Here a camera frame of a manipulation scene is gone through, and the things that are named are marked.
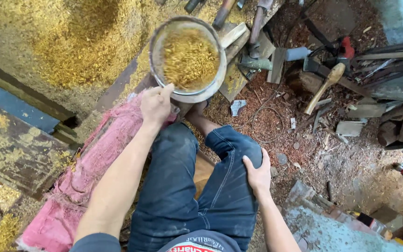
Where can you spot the person's right hand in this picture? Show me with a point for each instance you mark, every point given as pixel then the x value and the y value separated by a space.
pixel 258 176

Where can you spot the person's left hand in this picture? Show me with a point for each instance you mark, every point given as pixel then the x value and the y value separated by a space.
pixel 156 106

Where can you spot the round metal sieve pan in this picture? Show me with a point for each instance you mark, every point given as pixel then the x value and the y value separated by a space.
pixel 187 59

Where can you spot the person's bare foot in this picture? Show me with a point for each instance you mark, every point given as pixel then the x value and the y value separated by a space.
pixel 198 109

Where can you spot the wooden stool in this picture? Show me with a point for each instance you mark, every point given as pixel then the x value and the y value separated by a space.
pixel 203 173

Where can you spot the yellow sawdust in pan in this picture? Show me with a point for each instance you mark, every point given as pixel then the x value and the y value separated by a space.
pixel 190 57

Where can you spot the person's blue jeans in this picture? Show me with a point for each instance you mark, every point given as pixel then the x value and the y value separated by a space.
pixel 194 189

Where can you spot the white broken shard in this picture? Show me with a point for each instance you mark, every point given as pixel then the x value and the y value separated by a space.
pixel 238 106

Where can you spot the grey concrete slab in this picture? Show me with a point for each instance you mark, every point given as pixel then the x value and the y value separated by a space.
pixel 327 227

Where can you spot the person's grey printed shirt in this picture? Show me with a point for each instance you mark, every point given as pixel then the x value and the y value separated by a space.
pixel 187 244

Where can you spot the pink mesh sack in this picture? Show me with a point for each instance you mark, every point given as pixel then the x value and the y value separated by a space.
pixel 82 175

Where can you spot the pale wooden block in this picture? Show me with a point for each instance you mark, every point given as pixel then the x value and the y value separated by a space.
pixel 349 128

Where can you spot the heap of yellow sawdust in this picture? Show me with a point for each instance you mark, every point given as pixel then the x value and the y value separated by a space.
pixel 72 42

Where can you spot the light wooden wedge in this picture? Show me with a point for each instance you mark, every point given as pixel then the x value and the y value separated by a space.
pixel 233 34

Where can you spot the wooden mallet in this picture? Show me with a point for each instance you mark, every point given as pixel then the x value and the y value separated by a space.
pixel 324 87

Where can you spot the rusty metal hammer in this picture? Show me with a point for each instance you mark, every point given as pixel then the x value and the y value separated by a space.
pixel 257 28

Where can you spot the blue painted board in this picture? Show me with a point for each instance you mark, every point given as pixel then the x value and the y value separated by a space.
pixel 12 105

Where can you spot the heap of dark wood offcuts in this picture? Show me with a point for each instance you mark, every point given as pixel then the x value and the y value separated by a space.
pixel 397 126

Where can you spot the red and black power tool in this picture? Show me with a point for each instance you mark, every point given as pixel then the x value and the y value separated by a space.
pixel 345 49

